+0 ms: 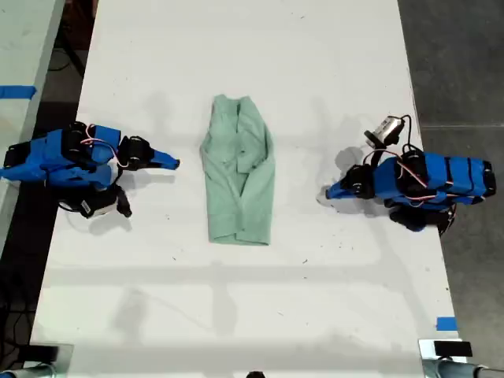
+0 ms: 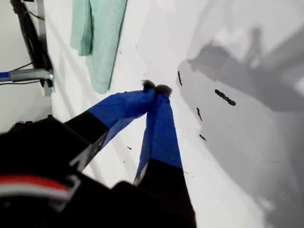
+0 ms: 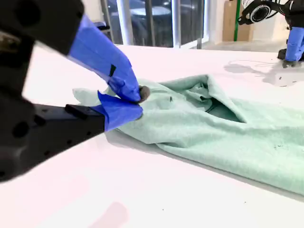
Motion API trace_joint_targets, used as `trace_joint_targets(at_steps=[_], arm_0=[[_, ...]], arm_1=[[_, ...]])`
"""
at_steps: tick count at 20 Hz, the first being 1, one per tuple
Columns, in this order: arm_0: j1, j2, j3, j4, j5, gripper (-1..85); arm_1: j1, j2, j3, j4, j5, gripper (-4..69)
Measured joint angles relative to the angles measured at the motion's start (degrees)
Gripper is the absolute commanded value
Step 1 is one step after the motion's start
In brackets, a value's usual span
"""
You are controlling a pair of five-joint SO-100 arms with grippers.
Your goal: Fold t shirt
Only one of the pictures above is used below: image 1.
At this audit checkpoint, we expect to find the pale green T-shirt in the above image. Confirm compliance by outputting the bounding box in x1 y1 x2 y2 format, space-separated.
199 94 276 246

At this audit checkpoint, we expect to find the long blue tape strip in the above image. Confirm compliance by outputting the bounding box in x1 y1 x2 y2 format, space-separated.
0 85 39 100

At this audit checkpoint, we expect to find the white side table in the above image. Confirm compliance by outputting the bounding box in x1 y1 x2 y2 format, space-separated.
0 0 66 255

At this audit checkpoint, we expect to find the short blue tape piece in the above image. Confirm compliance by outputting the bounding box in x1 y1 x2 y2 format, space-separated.
435 316 459 332

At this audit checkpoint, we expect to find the metal table clamp plate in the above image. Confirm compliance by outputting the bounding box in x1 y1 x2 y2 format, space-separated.
417 338 470 378
23 342 75 378

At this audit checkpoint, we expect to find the small black box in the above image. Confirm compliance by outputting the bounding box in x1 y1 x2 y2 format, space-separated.
433 341 473 358
28 343 61 361

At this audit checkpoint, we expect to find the grey pipe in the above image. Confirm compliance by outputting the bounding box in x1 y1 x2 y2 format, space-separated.
423 359 504 378
0 362 57 378

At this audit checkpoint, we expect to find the red white arm wire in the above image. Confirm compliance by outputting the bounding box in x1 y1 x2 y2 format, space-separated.
395 156 450 209
80 124 131 169

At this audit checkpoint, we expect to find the silver gripper camera box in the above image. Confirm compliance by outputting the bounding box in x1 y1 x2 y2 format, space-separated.
364 115 407 150

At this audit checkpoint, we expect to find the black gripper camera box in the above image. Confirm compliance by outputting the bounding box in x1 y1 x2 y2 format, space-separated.
80 183 133 220

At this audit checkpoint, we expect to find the black camera cable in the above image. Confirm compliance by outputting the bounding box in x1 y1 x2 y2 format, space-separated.
399 113 413 155
57 196 86 216

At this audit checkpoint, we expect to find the black floor cable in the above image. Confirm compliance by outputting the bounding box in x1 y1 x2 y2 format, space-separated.
0 301 37 358

